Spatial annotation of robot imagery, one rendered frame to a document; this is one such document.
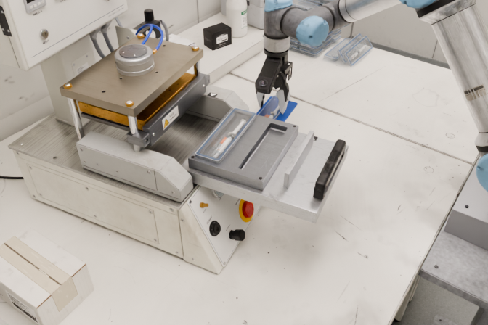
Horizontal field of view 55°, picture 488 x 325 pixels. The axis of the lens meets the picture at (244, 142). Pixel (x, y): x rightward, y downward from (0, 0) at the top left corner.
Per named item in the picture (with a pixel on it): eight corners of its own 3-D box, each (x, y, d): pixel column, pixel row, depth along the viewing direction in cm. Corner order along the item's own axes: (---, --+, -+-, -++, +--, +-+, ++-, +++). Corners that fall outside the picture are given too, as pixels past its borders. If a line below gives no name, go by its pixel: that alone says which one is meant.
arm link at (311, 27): (340, 12, 122) (309, 0, 128) (311, 24, 116) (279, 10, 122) (337, 40, 126) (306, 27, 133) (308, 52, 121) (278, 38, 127)
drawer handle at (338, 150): (312, 197, 89) (314, 182, 87) (335, 151, 100) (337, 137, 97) (322, 200, 88) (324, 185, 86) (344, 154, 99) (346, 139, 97)
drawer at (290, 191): (180, 181, 98) (176, 152, 93) (227, 125, 114) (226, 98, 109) (314, 227, 88) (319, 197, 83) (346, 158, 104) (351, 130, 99)
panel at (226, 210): (223, 268, 102) (186, 202, 94) (274, 182, 124) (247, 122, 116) (230, 268, 101) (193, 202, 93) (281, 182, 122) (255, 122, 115)
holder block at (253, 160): (188, 167, 96) (187, 157, 94) (232, 116, 110) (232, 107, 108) (262, 191, 90) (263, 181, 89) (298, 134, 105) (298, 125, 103)
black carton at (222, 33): (203, 45, 177) (202, 27, 173) (222, 38, 182) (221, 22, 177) (213, 51, 174) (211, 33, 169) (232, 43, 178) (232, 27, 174)
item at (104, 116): (81, 117, 101) (71, 78, 95) (140, 70, 117) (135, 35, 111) (147, 137, 96) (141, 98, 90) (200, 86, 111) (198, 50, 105)
